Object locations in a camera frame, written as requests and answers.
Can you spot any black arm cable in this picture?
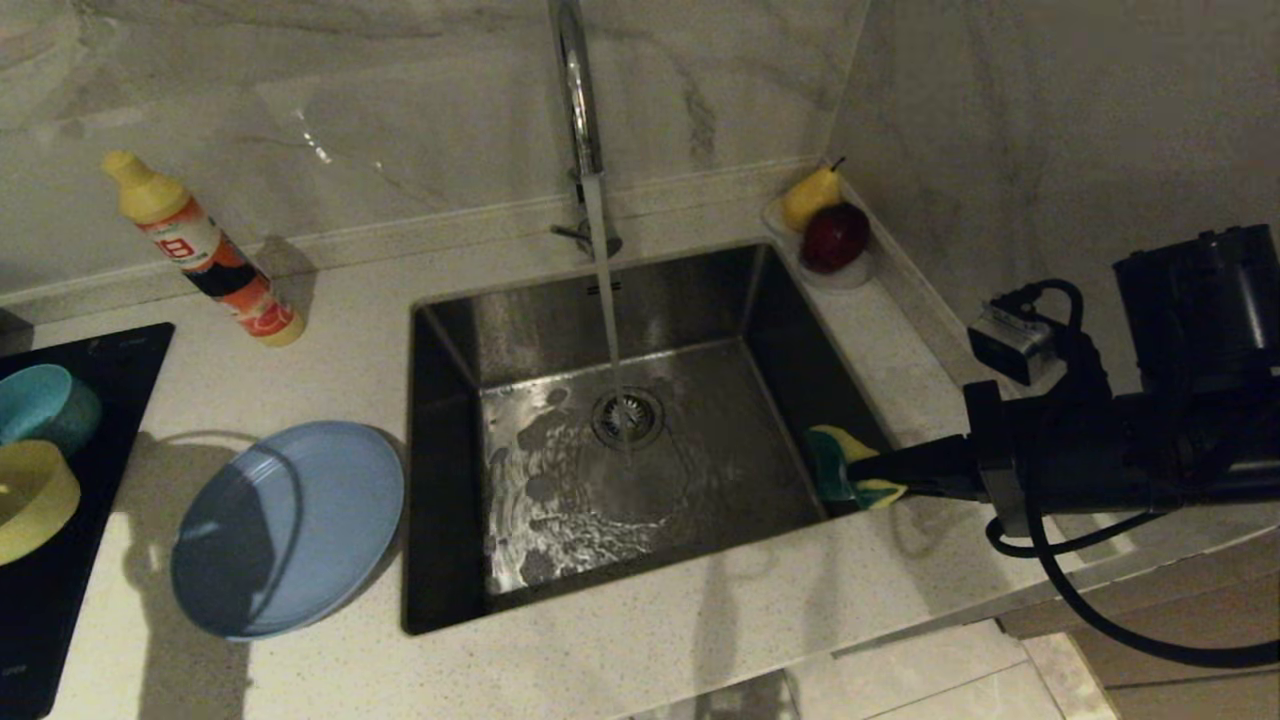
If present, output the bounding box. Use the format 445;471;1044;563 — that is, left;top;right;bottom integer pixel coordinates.
985;280;1280;669

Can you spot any yellow pear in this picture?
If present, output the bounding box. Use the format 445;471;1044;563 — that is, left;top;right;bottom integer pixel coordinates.
780;158;846;233

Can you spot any orange label dish soap bottle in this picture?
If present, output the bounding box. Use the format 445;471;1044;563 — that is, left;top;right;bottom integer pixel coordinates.
103;150;306;348

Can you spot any small white dish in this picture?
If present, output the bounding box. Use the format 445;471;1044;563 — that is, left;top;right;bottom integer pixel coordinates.
762;198;876;292

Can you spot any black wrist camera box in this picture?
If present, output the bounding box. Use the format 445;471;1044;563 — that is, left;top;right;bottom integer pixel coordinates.
968;300;1061;386

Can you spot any yellow green sponge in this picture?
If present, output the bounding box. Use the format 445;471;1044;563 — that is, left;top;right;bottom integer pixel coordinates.
808;425;909;511

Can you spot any round metal drain strainer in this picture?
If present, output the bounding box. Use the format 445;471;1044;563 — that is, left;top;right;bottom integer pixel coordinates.
590;387;667;451

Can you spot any grey blue plate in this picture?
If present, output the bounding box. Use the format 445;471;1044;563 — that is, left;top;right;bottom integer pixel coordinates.
170;420;406;641

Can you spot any yellow bowl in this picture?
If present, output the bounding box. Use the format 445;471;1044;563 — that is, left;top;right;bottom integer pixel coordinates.
0;440;81;566

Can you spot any teal bowl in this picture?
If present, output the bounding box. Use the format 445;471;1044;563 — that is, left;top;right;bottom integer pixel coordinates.
0;363;104;456

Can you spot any stainless steel sink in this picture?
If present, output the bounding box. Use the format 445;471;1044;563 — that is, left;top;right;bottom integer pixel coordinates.
403;243;921;634

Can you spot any black glass cooktop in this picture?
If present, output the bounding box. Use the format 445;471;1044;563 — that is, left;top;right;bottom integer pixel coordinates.
0;322;176;720

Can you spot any running water stream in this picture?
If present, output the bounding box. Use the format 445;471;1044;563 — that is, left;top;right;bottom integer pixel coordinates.
583;175;633;443

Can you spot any chrome faucet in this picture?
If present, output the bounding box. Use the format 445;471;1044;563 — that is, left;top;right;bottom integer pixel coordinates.
548;0;623;261

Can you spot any dark red apple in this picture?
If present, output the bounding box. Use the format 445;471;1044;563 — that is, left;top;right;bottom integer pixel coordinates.
798;203;871;276

